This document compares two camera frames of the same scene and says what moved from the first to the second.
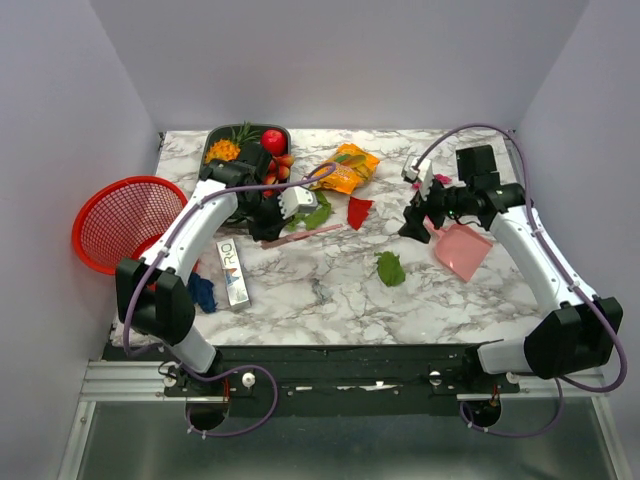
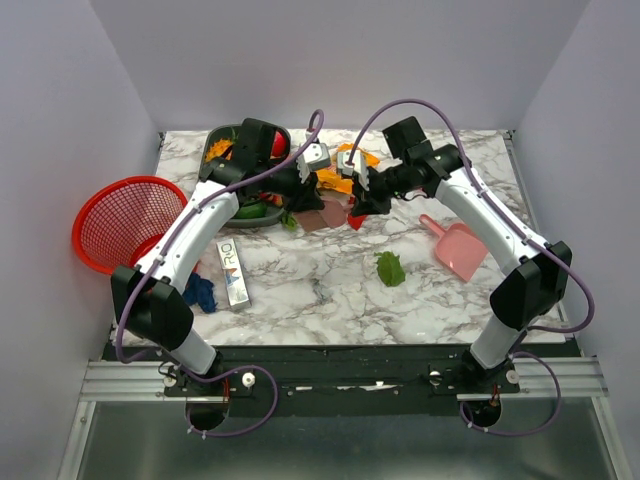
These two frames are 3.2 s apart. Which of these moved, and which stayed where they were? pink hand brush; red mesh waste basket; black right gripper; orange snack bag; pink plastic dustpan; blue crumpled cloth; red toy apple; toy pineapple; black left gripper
Moved: pink hand brush; black right gripper; black left gripper
Stayed: orange snack bag; pink plastic dustpan; toy pineapple; red mesh waste basket; red toy apple; blue crumpled cloth
